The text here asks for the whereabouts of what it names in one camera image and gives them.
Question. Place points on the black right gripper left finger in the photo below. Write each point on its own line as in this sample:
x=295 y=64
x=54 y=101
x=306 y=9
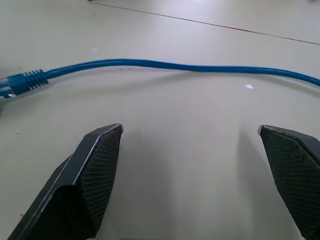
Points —
x=82 y=180

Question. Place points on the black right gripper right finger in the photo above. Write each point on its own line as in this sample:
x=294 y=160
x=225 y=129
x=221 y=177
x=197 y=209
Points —
x=295 y=170

